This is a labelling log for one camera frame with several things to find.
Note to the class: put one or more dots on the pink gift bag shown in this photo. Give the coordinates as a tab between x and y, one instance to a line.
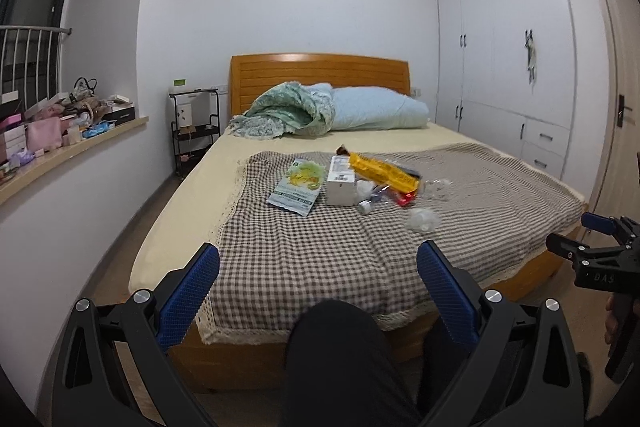
44	134

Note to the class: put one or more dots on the yellow snack bag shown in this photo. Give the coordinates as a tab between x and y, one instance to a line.
383	173

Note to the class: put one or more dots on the green floral quilt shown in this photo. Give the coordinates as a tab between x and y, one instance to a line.
287	109

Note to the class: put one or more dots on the red snack wrapper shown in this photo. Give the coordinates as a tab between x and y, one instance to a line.
404	199

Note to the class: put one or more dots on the yellow bed sheet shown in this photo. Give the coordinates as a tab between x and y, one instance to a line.
194	213

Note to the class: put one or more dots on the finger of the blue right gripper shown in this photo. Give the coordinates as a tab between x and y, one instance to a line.
603	225
564	247

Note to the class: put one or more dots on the person's right hand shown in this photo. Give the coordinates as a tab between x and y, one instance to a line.
610	323

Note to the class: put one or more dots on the black rolling shelf cart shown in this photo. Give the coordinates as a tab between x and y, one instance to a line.
192	135

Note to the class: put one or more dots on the white built-in wardrobe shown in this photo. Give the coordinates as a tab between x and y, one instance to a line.
507	76

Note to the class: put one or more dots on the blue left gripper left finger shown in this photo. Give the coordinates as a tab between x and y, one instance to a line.
181	293

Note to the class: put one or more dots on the brown checkered blanket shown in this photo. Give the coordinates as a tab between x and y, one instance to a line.
494	214

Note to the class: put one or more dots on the light blue pillow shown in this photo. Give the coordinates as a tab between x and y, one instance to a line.
376	108

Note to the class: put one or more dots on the wooden bed frame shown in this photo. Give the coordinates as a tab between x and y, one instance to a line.
211	358

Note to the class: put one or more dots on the metal window railing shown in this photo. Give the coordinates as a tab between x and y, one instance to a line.
30	62

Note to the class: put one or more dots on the clear plastic wrap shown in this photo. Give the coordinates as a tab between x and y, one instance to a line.
422	220

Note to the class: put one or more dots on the white cardboard box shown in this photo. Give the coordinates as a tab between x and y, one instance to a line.
340	183

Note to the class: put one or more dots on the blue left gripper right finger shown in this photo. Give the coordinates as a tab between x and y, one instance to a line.
454	293

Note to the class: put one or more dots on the green white snack bag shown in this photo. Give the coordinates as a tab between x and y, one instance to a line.
299	188

